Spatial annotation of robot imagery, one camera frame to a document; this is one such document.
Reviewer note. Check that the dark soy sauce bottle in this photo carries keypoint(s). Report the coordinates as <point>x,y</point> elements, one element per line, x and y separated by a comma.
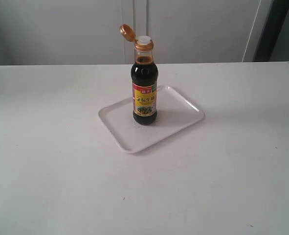
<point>144,75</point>

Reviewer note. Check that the white rectangular plastic tray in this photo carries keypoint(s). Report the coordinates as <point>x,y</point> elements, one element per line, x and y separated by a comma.
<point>174,113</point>

